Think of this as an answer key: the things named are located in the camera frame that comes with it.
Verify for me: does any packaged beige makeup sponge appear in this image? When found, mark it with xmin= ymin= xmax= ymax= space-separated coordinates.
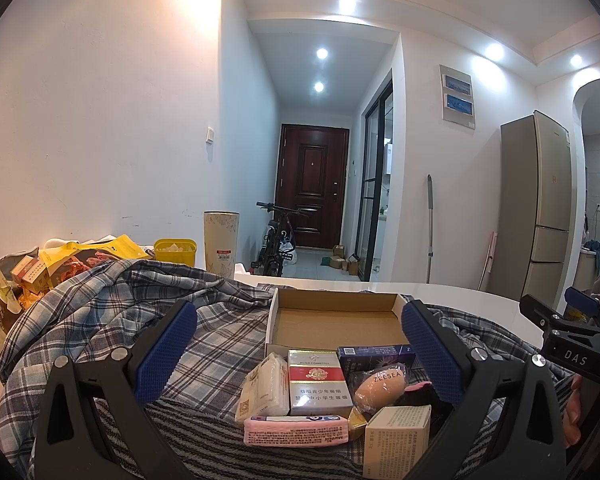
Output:
xmin=354 ymin=366 xmax=410 ymax=413

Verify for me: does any black bicycle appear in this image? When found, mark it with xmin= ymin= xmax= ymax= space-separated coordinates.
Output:
xmin=250 ymin=201 xmax=313 ymax=278

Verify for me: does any beige refrigerator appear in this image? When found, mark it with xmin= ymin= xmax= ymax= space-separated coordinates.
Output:
xmin=500 ymin=110 xmax=573 ymax=303

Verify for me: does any yellow snack bag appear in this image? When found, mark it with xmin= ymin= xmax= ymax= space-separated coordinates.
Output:
xmin=39 ymin=234 xmax=151 ymax=281

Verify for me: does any gold cigarette pack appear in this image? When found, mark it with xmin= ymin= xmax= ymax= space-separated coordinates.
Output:
xmin=347 ymin=405 xmax=373 ymax=441

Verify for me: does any dark brown door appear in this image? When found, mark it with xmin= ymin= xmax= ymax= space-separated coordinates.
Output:
xmin=275 ymin=124 xmax=351 ymax=250

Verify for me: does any dark blue box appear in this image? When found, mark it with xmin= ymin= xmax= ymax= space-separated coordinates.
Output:
xmin=337 ymin=344 xmax=412 ymax=372

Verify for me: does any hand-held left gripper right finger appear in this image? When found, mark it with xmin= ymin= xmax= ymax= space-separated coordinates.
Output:
xmin=401 ymin=299 xmax=568 ymax=480

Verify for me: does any cream carton box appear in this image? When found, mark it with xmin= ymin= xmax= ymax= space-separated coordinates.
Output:
xmin=364 ymin=405 xmax=432 ymax=480

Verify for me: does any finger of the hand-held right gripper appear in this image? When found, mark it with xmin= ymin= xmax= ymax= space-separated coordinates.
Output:
xmin=519 ymin=294 xmax=566 ymax=333
xmin=564 ymin=286 xmax=600 ymax=322

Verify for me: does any black framed glass door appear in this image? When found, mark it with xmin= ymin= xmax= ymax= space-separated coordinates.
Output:
xmin=355 ymin=80 xmax=396 ymax=281

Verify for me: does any person's right hand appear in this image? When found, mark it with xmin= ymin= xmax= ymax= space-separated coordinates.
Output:
xmin=561 ymin=375 xmax=587 ymax=451

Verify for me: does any yellow plastic container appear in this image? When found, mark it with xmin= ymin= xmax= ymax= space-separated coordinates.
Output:
xmin=153 ymin=238 xmax=197 ymax=267

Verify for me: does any red white carton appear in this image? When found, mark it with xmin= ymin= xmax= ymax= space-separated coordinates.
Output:
xmin=10 ymin=255 xmax=53 ymax=293

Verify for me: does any cream tumbler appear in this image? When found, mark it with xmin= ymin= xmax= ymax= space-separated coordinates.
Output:
xmin=203 ymin=211 xmax=241 ymax=277

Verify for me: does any blue cloth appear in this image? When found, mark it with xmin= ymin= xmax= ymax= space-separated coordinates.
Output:
xmin=582 ymin=240 xmax=600 ymax=276

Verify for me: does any black cloth item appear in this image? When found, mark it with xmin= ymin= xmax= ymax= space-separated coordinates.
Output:
xmin=397 ymin=379 xmax=453 ymax=418

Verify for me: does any white tissue packet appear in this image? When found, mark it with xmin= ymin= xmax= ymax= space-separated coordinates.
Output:
xmin=235 ymin=352 xmax=291 ymax=428

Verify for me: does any white red pole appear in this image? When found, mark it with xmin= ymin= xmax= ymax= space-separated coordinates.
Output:
xmin=477 ymin=232 xmax=496 ymax=291

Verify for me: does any grey electrical panel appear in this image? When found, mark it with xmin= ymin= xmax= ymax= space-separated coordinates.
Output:
xmin=439 ymin=64 xmax=477 ymax=131

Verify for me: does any pink packet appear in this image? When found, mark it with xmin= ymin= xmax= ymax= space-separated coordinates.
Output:
xmin=243 ymin=415 xmax=351 ymax=448

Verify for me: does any blue plaid shirt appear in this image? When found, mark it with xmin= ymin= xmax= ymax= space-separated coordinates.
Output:
xmin=0 ymin=257 xmax=576 ymax=480

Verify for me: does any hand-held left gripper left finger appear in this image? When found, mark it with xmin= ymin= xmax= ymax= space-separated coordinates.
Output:
xmin=32 ymin=299 xmax=198 ymax=480

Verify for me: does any red white cigarette pack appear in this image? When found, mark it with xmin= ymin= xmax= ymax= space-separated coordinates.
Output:
xmin=286 ymin=349 xmax=353 ymax=417

